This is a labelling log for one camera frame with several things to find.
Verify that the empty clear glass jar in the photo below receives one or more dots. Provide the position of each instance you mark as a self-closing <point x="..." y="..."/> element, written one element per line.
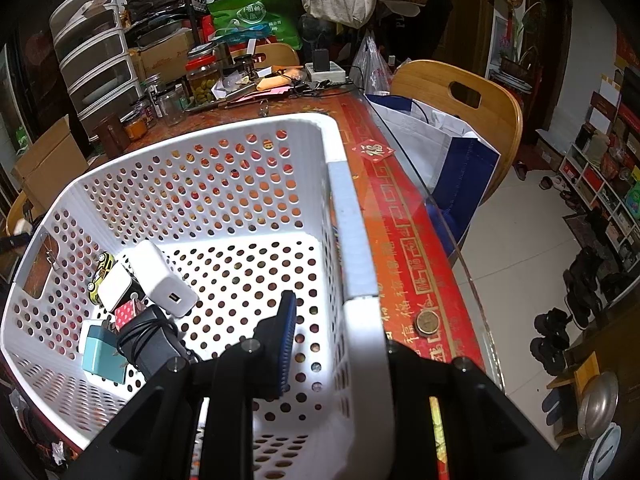
<point x="172" y="107"/>

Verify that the potted plant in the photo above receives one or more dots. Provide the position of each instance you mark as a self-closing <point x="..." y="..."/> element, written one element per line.
<point x="520" y="50"/>

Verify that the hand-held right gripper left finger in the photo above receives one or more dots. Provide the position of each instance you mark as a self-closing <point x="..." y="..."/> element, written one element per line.
<point x="286" y="345"/>

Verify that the red diamond sticker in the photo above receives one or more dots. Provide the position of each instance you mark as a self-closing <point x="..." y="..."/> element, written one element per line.
<point x="372" y="151"/>

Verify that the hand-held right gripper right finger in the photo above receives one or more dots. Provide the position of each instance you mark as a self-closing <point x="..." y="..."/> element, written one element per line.
<point x="415" y="385"/>

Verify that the white power strip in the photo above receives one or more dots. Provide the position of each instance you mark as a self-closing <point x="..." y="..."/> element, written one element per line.
<point x="332" y="72"/>

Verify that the green shopping bag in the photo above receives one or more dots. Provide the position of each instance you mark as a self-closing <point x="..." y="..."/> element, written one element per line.
<point x="260" y="15"/>

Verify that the plain wooden chair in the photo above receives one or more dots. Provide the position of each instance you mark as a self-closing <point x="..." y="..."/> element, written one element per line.
<point x="277" y="55"/>

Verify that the small white charger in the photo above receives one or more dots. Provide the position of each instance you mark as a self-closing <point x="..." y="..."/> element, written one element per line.
<point x="115" y="290"/>

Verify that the small red patterned block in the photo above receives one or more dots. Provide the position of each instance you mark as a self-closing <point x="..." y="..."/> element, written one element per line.
<point x="126" y="314"/>

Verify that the red-lidded jar of olives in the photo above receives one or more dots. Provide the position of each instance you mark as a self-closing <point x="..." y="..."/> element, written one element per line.
<point x="202" y="85"/>

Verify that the jar with orange contents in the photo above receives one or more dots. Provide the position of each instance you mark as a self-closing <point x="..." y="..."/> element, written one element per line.
<point x="135" y="127"/>

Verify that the clear plastic drawer unit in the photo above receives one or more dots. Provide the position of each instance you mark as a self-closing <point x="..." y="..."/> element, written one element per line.
<point x="95" y="60"/>

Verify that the brown jar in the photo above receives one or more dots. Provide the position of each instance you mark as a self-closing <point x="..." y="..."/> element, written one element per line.
<point x="112" y="135"/>

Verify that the tall black boots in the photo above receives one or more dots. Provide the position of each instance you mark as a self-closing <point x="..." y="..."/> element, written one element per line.
<point x="585" y="285"/>

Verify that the white plastic bag red print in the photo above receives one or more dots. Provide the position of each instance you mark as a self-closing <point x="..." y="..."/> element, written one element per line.
<point x="372" y="67"/>

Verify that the plain cardboard box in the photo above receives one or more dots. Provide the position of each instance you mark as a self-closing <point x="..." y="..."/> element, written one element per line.
<point x="50" y="160"/>

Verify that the large white charger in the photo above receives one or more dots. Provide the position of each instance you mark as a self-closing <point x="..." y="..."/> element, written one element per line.
<point x="160" y="275"/>

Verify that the round brass tin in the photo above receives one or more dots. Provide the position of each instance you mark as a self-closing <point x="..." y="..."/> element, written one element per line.
<point x="427" y="322"/>

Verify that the round metal lid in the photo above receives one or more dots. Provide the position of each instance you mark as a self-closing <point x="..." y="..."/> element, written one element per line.
<point x="597" y="405"/>

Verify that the blue slipper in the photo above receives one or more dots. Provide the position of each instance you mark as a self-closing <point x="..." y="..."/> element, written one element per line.
<point x="553" y="405"/>

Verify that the black chunky shoes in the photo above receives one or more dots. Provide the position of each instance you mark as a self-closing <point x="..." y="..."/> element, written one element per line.
<point x="550" y="340"/>

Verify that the teal and white charger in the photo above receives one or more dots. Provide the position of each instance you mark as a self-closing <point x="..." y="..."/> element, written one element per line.
<point x="102" y="357"/>

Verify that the white and blue shopping bag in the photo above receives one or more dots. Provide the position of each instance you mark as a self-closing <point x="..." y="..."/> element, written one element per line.
<point x="425" y="130"/>

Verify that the white storage shelf unit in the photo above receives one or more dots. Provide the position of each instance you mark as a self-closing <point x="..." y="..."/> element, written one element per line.
<point x="595" y="180"/>

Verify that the red patterned tablecloth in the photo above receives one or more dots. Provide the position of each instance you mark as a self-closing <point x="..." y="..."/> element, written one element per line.
<point x="400" y="230"/>

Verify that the yellow toy car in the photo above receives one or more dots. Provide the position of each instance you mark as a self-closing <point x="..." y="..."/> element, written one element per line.
<point x="93" y="287"/>
<point x="105" y="261"/>

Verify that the black plug adapter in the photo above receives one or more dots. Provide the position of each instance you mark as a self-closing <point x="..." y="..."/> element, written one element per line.
<point x="321" y="60"/>

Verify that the small wooden stool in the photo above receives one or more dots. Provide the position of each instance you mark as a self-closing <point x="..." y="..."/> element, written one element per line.
<point x="585" y="370"/>

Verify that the cardboard box with red print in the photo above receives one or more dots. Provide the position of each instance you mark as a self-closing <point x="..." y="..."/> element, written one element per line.
<point x="160" y="60"/>

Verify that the white perforated plastic basket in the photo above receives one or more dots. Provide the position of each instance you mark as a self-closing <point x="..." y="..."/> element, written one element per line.
<point x="225" y="200"/>

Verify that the dark wooden door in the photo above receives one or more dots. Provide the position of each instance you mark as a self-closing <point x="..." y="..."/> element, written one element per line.
<point x="550" y="35"/>

